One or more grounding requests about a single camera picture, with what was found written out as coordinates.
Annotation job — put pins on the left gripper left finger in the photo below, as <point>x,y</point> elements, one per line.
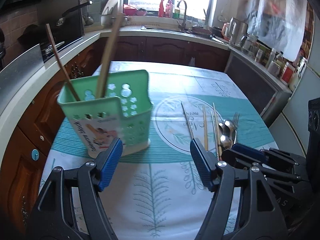
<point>53,215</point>

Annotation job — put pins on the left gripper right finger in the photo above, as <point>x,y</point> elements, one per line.
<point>259,215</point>

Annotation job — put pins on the large silver spoon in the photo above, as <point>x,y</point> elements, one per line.
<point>230,129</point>

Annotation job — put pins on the green plastic utensil holder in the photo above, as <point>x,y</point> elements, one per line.
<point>124,112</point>

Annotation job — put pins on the stainless steel chopstick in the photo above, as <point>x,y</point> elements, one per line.
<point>187,121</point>

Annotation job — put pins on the long reddish-brown chopstick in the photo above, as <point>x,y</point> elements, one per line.
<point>107,57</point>

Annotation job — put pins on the dark wooden kitchen cabinets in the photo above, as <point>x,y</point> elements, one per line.
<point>28,148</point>

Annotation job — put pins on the white kitchen countertop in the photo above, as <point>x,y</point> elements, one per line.
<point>24,77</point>

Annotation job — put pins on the chrome kitchen faucet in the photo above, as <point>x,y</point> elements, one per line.
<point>182,25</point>

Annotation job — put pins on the teal leaf-print tablecloth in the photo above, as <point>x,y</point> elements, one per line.
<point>157,193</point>

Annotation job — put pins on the silver teaspoon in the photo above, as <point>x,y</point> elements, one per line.
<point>225,142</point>

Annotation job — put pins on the small silver spoon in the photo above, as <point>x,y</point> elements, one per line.
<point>224,129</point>

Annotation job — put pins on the silver metal fork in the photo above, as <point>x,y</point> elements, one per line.
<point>235,123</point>

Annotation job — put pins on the tan wooden chopstick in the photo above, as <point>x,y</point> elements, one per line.
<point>205,128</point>

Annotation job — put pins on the cream white chopstick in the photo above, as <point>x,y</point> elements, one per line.
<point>214,132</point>

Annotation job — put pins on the pale wooden chopstick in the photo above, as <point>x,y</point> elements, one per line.
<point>217,131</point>

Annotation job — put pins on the stainless electric kettle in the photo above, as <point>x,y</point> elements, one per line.
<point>237,29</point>

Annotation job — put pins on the black frying pan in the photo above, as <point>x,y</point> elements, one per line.
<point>68,27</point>

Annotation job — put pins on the red spray bottle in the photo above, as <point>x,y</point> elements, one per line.
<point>161,9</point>

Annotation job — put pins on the dish drying rack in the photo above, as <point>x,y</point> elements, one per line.
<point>112,7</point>

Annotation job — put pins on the plastic bag on wall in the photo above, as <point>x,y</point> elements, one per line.
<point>277,23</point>

